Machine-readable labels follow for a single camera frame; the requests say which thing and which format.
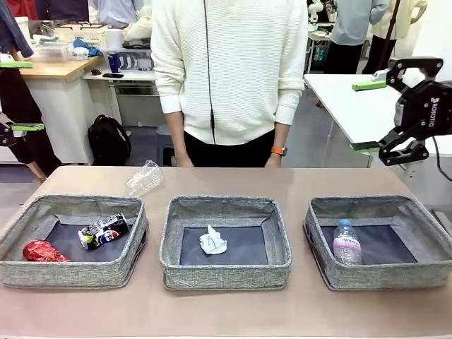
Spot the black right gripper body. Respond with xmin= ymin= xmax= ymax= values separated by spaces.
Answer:
xmin=393 ymin=80 xmax=452 ymax=138

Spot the clear plastic water bottle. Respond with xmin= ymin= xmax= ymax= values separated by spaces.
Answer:
xmin=333 ymin=218 xmax=364 ymax=266

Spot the crushed red soda can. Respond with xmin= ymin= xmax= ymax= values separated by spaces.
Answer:
xmin=22 ymin=239 xmax=71 ymax=263

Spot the crushed black soda can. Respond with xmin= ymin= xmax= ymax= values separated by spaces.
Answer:
xmin=77 ymin=213 xmax=131 ymax=251

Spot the white paper ball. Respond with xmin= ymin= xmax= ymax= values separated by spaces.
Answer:
xmin=198 ymin=224 xmax=228 ymax=256

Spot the person's right forearm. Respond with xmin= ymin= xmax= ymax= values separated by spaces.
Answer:
xmin=165 ymin=111 xmax=186 ymax=156

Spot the person's left forearm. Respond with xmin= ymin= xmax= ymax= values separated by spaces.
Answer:
xmin=274 ymin=121 xmax=292 ymax=149

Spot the person's right hand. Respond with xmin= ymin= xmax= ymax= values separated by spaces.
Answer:
xmin=174 ymin=152 xmax=194 ymax=168

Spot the bystander in dark blue shirt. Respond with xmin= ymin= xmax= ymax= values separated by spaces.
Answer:
xmin=0 ymin=0 xmax=63 ymax=183

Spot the white table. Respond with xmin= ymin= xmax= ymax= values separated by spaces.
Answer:
xmin=303 ymin=73 xmax=452 ymax=184

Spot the wooden top cabinet table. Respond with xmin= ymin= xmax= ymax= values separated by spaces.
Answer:
xmin=19 ymin=54 xmax=105 ymax=166

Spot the white bucket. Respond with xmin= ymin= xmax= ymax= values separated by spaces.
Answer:
xmin=13 ymin=16 xmax=31 ymax=42

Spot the white plastic crate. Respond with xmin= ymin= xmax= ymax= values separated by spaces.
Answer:
xmin=33 ymin=42 xmax=73 ymax=61

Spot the black tripod pole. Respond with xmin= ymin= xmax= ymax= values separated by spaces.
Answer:
xmin=374 ymin=0 xmax=402 ymax=77

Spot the bystander in light blue shirt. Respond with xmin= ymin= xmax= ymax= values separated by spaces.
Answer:
xmin=326 ymin=0 xmax=389 ymax=75

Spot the light wooden box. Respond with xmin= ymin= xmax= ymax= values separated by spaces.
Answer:
xmin=54 ymin=23 xmax=109 ymax=45

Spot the blue cloth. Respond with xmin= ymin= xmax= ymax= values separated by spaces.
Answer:
xmin=72 ymin=38 xmax=103 ymax=57

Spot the bystander in cream top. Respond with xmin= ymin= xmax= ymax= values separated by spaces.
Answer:
xmin=363 ymin=0 xmax=429 ymax=76

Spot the black backpack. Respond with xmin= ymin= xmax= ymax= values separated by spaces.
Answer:
xmin=87 ymin=114 xmax=132 ymax=166

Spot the bystander in pale blue shirt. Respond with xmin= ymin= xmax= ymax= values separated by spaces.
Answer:
xmin=88 ymin=0 xmax=145 ymax=28

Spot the white desk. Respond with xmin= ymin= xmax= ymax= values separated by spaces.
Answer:
xmin=83 ymin=69 xmax=158 ymax=126

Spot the cream cloth bag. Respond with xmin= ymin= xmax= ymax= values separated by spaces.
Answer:
xmin=123 ymin=16 xmax=155 ymax=43

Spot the crushed clear plastic cup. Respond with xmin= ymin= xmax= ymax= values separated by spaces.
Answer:
xmin=125 ymin=159 xmax=166 ymax=198

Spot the person in white sweater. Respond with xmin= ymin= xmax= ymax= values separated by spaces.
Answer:
xmin=150 ymin=0 xmax=309 ymax=169

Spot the grey fabric basket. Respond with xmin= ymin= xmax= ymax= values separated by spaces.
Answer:
xmin=0 ymin=193 xmax=148 ymax=289
xmin=302 ymin=195 xmax=452 ymax=291
xmin=158 ymin=196 xmax=293 ymax=291

